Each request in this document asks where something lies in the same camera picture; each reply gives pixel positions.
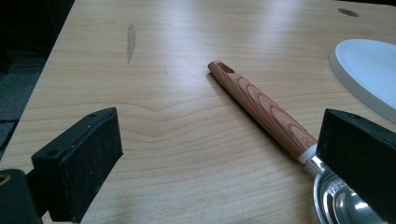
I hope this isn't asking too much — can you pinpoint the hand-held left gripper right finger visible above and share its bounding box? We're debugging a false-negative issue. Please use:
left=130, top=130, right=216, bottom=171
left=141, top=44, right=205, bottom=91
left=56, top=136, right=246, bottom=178
left=316, top=107, right=396, bottom=224

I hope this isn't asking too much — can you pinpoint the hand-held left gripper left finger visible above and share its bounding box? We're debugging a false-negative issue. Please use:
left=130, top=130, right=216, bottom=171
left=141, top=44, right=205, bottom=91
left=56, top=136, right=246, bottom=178
left=26, top=106, right=124, bottom=224

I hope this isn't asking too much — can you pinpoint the metal spoon with wooden handle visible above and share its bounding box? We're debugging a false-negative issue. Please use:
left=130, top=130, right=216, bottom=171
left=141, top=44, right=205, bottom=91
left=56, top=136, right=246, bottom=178
left=207, top=60, right=390, bottom=224

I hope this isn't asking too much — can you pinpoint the white round plate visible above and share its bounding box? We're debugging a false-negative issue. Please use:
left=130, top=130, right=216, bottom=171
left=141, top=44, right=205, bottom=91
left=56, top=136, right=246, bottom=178
left=329, top=38, right=396, bottom=125

